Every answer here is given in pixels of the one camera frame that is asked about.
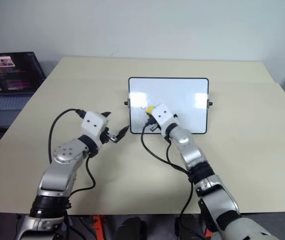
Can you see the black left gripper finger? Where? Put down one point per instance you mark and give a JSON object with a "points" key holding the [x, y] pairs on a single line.
{"points": [[106, 114], [122, 133]]}

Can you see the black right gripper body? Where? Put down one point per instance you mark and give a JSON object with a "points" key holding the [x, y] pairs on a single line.
{"points": [[153, 125]]}

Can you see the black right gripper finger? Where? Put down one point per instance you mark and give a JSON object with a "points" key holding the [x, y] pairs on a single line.
{"points": [[148, 115]]}

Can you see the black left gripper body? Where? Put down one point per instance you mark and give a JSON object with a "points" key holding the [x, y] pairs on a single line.
{"points": [[107, 136]]}

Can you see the yellow whiteboard eraser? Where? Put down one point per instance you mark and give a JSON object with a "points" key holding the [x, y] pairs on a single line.
{"points": [[150, 109]]}

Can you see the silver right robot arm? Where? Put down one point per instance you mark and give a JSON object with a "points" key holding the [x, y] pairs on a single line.
{"points": [[195, 155]]}

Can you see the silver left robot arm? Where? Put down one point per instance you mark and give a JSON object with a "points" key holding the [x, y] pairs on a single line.
{"points": [[60, 160]]}

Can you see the small black-framed whiteboard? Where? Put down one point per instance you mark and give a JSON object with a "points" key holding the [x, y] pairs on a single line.
{"points": [[182, 100]]}

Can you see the dark rounded shape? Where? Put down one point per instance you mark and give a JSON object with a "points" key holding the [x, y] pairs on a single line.
{"points": [[132, 228]]}

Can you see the open dark laptop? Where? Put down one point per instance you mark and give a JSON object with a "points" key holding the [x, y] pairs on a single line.
{"points": [[10, 75]]}

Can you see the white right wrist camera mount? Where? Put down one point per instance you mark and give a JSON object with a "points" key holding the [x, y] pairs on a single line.
{"points": [[163, 113]]}

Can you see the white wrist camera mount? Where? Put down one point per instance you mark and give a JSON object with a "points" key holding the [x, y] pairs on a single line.
{"points": [[93, 125], [163, 113]]}

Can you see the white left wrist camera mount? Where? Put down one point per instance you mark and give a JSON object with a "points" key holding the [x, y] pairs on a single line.
{"points": [[93, 125]]}

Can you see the orange frame part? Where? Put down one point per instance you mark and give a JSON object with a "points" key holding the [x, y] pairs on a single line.
{"points": [[208, 233], [97, 227]]}

